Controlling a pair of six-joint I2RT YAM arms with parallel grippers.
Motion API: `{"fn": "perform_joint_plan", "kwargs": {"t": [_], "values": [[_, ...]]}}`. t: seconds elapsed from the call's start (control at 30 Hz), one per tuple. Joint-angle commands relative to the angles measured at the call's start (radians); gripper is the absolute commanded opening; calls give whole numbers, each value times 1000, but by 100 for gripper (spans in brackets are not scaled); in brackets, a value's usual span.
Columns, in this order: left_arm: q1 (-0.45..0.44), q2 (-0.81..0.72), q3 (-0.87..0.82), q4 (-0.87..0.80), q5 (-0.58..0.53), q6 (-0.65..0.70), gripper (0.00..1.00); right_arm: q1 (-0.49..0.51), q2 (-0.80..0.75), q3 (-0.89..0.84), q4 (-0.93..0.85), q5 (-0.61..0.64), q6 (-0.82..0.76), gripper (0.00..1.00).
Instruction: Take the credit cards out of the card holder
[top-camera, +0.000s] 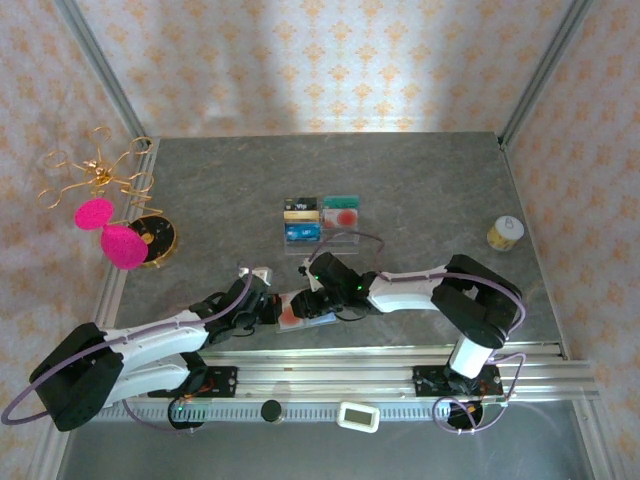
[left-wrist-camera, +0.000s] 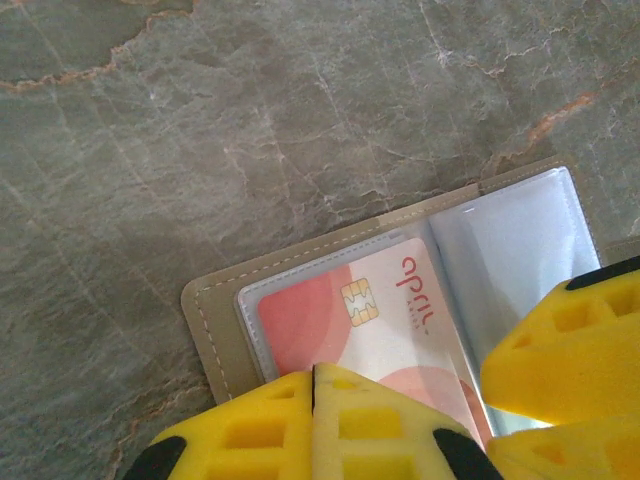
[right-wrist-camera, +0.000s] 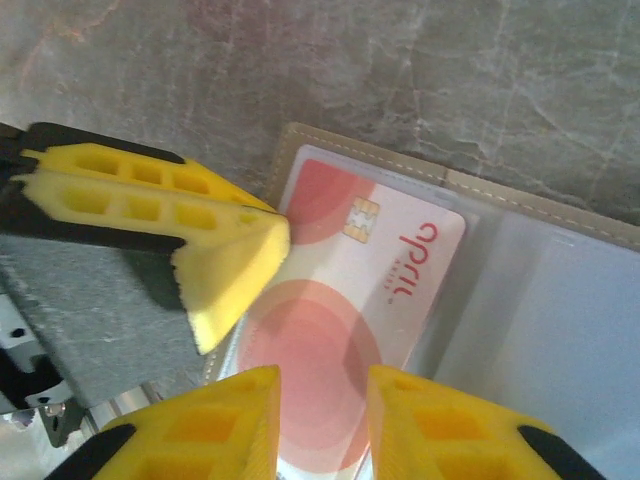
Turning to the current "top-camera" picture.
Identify white card red circles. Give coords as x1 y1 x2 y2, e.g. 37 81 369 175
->
322 208 359 230
276 293 314 334

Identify clear acrylic card holder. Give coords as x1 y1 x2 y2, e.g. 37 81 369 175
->
282 194 363 256

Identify blue VIP card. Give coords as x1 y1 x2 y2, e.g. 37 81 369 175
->
283 222 322 245

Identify black round knob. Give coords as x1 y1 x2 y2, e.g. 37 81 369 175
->
260 399 284 425

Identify white digital timer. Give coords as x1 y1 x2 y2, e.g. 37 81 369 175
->
335 400 381 434

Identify pink fuzzy balls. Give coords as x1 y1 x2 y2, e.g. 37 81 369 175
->
101 224 150 271

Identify yellow white candle tin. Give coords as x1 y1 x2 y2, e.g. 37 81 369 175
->
486 214 526 253

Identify small pink felt disc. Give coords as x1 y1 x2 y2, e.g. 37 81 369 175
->
74 197 115 231

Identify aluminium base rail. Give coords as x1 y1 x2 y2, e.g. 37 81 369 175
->
89 344 601 404

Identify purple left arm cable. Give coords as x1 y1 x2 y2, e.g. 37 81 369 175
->
0 259 254 436

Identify grey slotted cable duct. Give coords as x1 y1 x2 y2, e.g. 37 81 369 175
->
99 401 454 426

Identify gold wire ornament stand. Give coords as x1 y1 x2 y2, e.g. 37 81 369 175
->
35 125 180 271

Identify black cable grommet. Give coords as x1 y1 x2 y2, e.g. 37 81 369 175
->
167 398 207 432
446 398 485 432

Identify aluminium side rail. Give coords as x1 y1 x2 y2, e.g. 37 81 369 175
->
27 137 162 480
499 137 619 480

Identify aluminium frame post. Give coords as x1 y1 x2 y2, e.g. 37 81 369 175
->
497 0 596 149
52 0 151 144

